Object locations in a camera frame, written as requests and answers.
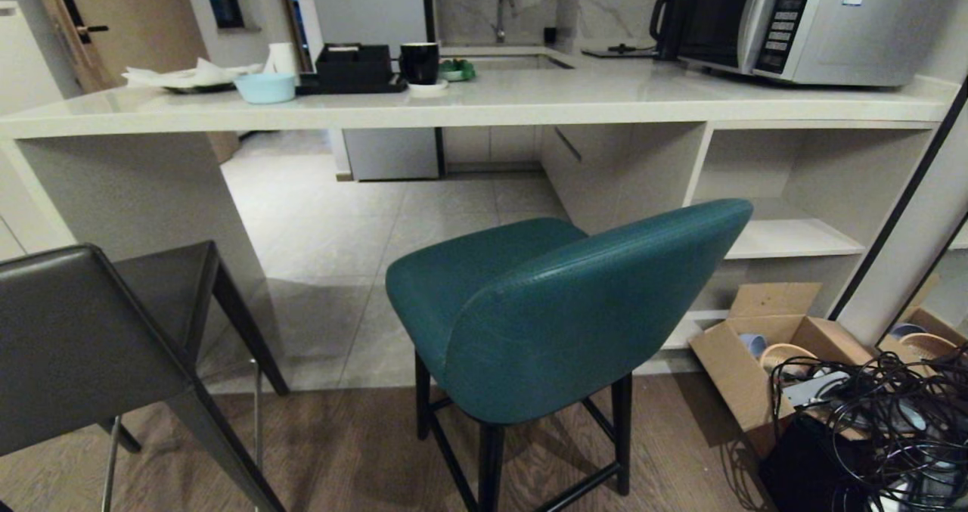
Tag tangled black cables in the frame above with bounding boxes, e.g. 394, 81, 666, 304
769, 348, 968, 512

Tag black electric kettle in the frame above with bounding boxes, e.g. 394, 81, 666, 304
649, 0, 687, 62

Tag black door handle lock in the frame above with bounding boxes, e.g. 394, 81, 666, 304
60, 0, 110, 45

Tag black mug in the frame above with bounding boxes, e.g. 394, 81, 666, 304
399, 42, 441, 85

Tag white open shelf unit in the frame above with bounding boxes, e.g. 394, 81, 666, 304
632, 120, 940, 377

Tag silver microwave oven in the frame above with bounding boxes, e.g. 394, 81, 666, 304
678, 0, 960, 88

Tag black organiser tray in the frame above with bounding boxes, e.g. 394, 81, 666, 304
296, 42, 409, 95

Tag chrome kitchen faucet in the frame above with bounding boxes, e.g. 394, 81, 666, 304
494, 0, 519, 44

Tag wooden door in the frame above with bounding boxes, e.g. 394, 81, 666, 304
29, 0, 209, 95

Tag light blue bowl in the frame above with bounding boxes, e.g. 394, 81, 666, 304
233, 72, 297, 105

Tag dark plate with napkins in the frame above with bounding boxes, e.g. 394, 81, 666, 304
122, 57, 265, 95

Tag dark grey bar stool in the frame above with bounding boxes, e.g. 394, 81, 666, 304
0, 240, 290, 512

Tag open cardboard box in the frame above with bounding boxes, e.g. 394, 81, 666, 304
689, 282, 878, 460

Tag white paper roll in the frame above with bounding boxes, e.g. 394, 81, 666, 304
264, 42, 301, 76

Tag white kitchen counter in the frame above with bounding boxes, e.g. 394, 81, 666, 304
0, 46, 961, 141

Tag teal upholstered bar stool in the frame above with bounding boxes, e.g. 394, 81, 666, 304
385, 198, 755, 512

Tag white refrigerator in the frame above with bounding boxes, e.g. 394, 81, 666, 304
306, 0, 438, 182

